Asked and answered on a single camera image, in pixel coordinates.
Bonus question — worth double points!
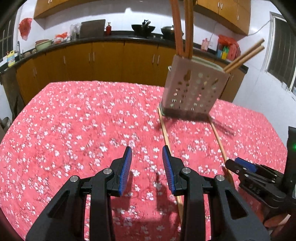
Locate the wooden chopstick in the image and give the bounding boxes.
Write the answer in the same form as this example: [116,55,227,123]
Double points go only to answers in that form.
[170,0,184,56]
[224,46,264,74]
[158,107,183,224]
[184,0,190,58]
[223,38,264,70]
[208,116,235,187]
[188,1,194,59]

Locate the person's right hand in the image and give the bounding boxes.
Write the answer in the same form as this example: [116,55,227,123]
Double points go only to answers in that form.
[264,214,291,228]

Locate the red floral tablecloth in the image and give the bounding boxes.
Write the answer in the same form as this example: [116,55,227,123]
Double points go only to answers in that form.
[1,81,287,240]

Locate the beige perforated utensil holder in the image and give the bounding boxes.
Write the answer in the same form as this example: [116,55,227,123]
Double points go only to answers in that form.
[159,55,230,121]

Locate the right window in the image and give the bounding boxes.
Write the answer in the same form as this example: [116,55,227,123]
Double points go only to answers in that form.
[266,13,295,94]

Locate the window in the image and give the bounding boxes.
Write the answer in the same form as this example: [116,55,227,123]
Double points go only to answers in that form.
[0,12,16,59]
[266,13,295,94]

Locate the red bags and containers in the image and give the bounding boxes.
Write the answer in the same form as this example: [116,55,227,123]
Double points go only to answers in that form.
[216,35,241,61]

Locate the pink bottle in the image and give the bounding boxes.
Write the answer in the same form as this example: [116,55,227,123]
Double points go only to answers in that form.
[201,38,209,52]

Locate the wooden upper cabinets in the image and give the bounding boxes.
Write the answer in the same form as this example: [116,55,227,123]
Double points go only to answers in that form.
[34,0,251,36]

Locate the wooden cabinets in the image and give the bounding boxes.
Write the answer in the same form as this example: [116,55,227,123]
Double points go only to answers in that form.
[34,0,251,36]
[16,41,176,104]

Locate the wooden lower cabinets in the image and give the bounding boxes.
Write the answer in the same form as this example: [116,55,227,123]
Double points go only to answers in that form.
[16,41,176,104]

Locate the black lidded wok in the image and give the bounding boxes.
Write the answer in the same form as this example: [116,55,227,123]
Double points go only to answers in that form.
[161,26,175,41]

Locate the yellow detergent bottle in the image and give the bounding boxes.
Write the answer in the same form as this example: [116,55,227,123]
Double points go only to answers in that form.
[6,50,16,67]

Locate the green bowl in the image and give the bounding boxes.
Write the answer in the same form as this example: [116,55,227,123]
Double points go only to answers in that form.
[35,39,53,51]

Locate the orange plastic bag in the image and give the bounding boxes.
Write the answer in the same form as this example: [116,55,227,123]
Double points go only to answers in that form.
[54,32,68,44]

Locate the clear glass jar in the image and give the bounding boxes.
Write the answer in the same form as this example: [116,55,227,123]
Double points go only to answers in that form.
[70,23,81,40]

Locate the dark cutting board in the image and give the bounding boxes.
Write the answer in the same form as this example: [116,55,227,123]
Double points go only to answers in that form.
[79,19,106,39]

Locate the red sauce bottle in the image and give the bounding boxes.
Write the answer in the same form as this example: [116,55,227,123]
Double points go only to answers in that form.
[106,22,111,36]

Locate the left window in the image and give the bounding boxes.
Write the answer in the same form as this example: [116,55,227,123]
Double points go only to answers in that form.
[0,12,16,59]

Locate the black wok with handle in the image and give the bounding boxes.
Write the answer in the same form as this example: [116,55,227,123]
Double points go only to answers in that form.
[132,20,156,37]

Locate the red plastic bag on wall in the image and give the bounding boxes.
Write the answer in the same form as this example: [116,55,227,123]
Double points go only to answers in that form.
[18,18,33,41]

